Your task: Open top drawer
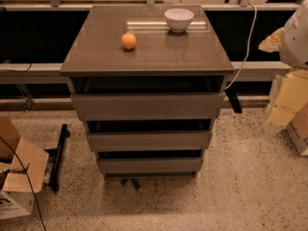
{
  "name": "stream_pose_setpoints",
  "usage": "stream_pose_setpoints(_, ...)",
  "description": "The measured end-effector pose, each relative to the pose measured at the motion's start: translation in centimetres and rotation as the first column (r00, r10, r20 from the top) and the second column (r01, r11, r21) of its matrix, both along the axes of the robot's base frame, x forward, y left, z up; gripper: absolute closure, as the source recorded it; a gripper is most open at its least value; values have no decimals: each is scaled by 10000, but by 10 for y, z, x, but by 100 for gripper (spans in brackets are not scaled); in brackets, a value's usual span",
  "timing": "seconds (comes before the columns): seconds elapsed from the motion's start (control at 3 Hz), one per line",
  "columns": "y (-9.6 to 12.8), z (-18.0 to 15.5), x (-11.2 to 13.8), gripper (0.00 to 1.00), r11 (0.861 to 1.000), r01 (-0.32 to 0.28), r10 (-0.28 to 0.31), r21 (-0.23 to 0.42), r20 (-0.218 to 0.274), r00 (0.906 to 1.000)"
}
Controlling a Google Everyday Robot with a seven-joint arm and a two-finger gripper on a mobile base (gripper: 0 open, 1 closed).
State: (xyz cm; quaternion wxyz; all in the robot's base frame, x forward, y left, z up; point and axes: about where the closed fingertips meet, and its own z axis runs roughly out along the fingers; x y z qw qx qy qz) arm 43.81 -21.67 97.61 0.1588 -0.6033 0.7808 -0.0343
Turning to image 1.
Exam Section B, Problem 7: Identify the yellow foam padded gripper finger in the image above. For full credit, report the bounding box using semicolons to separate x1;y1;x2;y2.
263;69;308;134

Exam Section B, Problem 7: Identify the grey top drawer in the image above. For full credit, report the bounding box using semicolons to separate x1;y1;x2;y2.
71;93;224;121

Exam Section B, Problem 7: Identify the grey drawer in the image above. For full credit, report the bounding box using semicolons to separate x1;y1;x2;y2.
87;131;212;152
97;158;203;174
71;93;224;121

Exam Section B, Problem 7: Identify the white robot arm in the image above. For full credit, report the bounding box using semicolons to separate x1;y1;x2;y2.
259;0;308;133

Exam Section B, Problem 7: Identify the grey bottom drawer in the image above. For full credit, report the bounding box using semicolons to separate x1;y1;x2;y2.
97;158;203;174

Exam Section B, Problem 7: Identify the grey drawer cabinet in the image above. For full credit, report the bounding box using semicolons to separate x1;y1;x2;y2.
60;5;234;181

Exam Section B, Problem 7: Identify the grey middle drawer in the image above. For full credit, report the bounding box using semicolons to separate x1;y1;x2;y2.
87;131;212;152

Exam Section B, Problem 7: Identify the open cardboard box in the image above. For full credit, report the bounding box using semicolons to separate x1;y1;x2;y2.
0;115;48;219

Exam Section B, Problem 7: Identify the white ceramic bowl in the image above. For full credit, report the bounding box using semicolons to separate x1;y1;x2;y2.
165;9;194;33

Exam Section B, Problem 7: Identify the orange fruit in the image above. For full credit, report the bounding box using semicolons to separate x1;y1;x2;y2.
121;33;137;50

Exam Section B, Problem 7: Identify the black metal stand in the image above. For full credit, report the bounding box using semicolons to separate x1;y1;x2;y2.
46;124;70;193

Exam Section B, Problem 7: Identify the black bracket under rail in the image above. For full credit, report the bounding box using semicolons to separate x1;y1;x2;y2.
225;89;243;114

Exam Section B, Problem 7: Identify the white power cable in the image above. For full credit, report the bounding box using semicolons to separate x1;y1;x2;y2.
224;2;259;90

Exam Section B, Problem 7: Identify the black cable on floor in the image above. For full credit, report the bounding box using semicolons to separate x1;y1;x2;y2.
0;135;48;231

